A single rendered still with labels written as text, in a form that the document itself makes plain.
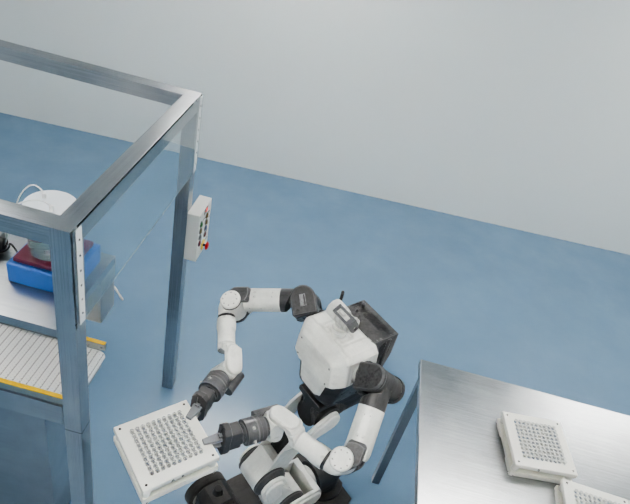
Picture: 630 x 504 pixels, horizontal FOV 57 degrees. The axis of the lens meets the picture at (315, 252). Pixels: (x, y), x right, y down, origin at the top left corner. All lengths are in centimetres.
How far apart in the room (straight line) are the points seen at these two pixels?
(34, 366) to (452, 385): 166
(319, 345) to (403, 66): 336
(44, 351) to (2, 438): 42
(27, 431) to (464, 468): 165
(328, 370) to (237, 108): 358
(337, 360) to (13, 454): 139
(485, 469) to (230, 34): 385
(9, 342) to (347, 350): 126
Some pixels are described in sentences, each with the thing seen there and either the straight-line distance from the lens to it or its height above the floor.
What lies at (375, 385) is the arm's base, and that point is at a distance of 194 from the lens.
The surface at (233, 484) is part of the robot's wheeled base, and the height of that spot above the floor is 17.
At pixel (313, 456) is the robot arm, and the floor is 109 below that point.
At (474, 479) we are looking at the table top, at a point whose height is 90.
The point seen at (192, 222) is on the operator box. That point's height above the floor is 117.
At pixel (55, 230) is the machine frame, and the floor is 174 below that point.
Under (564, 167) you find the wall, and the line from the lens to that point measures 563.
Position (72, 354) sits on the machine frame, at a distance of 190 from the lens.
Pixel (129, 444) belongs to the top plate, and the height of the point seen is 108.
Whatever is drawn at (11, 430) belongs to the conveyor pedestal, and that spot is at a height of 63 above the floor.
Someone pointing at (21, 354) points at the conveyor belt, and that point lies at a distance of 240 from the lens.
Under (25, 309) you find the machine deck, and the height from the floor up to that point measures 138.
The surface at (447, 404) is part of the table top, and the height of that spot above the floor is 90.
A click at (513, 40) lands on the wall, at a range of 508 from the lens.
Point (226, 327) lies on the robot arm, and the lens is 219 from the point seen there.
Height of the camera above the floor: 269
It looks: 36 degrees down
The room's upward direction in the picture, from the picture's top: 14 degrees clockwise
